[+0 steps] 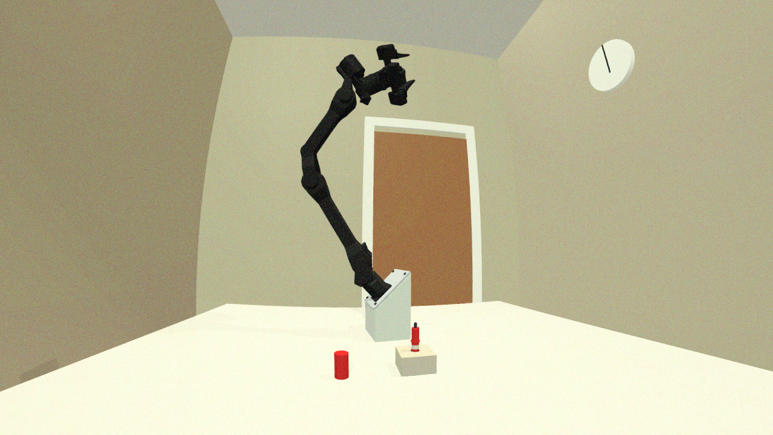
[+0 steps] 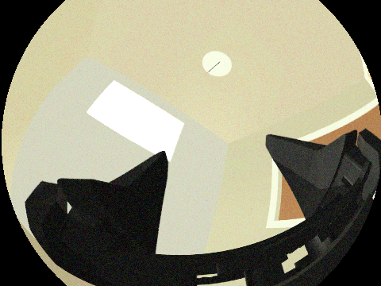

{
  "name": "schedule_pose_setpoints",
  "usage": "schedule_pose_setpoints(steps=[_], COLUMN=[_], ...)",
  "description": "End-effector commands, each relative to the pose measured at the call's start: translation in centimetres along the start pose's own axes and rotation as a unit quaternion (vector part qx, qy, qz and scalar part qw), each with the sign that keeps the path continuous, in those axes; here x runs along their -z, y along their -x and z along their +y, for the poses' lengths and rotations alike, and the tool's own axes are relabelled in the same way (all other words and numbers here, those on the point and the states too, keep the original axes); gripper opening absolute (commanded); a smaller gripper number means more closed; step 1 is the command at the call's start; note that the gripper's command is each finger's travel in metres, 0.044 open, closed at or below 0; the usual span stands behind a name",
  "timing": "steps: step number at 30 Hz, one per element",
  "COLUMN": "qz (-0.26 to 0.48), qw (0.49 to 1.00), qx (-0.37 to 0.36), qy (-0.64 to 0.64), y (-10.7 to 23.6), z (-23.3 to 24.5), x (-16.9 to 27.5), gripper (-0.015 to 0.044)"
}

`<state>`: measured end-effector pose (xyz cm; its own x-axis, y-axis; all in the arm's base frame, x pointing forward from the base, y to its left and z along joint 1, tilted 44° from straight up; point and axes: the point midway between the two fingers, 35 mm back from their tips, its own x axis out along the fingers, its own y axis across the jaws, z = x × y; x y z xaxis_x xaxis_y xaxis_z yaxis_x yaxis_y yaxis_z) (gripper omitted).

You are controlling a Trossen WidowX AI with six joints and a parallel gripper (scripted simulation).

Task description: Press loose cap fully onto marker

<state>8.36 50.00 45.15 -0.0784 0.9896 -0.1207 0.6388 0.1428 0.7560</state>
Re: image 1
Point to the beige square block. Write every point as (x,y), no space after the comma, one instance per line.
(422,362)

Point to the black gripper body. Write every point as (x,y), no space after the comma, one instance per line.
(386,53)

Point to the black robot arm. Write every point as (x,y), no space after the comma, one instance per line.
(343,103)

